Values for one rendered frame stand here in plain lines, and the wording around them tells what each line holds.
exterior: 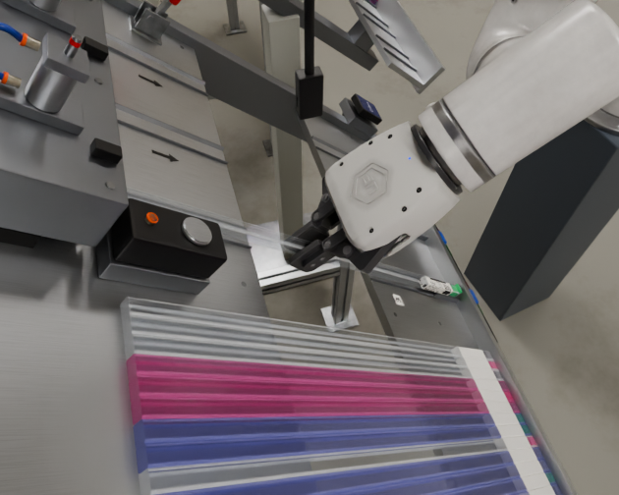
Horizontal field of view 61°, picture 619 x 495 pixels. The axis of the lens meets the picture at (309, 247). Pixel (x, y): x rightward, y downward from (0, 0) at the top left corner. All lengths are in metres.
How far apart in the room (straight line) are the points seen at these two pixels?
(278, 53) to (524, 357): 1.04
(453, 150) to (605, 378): 1.28
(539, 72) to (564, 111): 0.04
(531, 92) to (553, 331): 1.26
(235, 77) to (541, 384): 1.17
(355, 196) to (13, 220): 0.28
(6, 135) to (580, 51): 0.39
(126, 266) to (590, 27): 0.38
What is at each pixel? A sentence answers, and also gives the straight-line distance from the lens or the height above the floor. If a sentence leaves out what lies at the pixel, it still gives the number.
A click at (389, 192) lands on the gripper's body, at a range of 0.47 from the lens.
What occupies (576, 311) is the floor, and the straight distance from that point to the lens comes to 1.73.
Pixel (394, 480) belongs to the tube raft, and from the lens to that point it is 0.46.
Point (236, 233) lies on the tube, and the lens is 0.48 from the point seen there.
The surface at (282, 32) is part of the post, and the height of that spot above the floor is 0.78.
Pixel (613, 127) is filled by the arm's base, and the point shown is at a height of 0.71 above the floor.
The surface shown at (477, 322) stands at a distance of 0.76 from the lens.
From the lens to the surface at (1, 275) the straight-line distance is 0.36.
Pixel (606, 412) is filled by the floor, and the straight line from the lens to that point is 1.63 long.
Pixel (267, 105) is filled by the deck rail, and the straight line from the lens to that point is 0.79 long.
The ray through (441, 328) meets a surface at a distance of 0.69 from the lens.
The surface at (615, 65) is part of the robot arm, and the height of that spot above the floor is 1.13.
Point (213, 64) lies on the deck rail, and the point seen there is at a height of 0.94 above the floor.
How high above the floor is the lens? 1.38
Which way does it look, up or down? 56 degrees down
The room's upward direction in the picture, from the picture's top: straight up
